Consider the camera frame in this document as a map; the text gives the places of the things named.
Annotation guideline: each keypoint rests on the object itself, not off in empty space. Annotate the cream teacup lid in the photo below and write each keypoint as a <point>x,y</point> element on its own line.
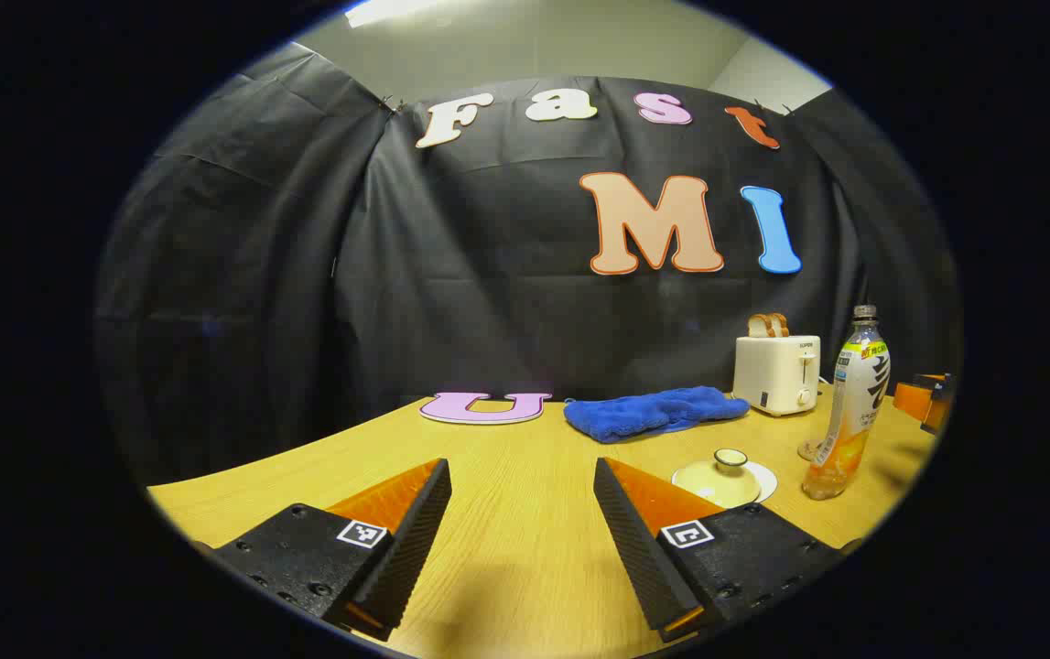
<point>730,457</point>

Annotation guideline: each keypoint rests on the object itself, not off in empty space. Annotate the plastic water bottle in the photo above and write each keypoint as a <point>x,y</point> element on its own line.
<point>854,394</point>

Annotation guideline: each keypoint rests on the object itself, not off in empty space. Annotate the bread slice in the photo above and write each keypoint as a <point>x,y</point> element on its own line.
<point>780,324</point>
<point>759,326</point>

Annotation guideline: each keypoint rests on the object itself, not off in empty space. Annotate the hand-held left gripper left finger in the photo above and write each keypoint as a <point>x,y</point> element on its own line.
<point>410,549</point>

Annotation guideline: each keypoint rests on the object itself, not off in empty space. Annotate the cream teacup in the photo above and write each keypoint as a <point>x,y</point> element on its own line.
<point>680,482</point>

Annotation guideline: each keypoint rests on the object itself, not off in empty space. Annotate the round brown coaster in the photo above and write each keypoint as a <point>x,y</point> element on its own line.
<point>806,450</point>

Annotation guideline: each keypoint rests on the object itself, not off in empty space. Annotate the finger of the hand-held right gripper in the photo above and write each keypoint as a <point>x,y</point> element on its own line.
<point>911,401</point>

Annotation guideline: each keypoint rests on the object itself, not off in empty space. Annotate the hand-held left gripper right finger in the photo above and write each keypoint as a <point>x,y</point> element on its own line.
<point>639,549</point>

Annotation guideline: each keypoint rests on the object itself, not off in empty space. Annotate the cream saucer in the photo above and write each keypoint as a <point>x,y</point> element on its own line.
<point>767,480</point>

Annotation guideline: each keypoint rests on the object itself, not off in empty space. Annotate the black backdrop cloth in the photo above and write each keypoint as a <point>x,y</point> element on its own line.
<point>305,275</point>

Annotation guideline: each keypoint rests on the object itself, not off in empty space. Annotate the blue towel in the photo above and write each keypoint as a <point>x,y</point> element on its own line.
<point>653,414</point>

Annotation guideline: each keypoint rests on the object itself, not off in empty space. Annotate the white toaster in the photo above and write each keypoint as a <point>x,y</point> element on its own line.
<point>776,375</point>

